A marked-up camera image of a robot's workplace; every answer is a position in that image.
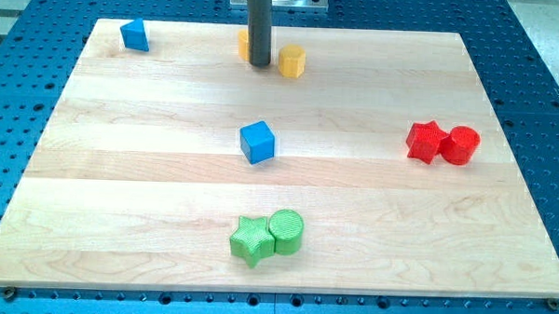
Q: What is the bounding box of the blue cube block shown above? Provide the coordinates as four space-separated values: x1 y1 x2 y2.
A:
239 121 276 164

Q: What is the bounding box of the yellow hexagon block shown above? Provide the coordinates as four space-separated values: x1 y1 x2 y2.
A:
278 45 307 78

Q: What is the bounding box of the green cylinder block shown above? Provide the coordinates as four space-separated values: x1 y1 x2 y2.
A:
268 210 305 255

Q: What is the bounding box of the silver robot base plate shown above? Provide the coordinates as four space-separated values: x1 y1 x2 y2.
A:
229 0 330 13

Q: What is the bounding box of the red star block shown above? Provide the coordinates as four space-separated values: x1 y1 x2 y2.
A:
406 120 448 164

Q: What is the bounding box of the yellow heart block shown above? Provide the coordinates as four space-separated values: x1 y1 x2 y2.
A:
237 29 250 61

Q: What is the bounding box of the red cylinder block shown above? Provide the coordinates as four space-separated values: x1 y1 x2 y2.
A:
439 126 481 165

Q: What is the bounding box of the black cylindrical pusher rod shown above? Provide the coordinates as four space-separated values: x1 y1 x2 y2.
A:
247 0 272 67

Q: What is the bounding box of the blue triangle block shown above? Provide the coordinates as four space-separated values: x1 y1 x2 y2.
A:
120 18 149 51

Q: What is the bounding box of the light wooden board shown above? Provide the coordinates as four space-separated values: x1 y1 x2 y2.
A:
0 19 559 298

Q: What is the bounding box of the green star block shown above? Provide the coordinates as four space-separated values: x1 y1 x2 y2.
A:
229 216 276 268

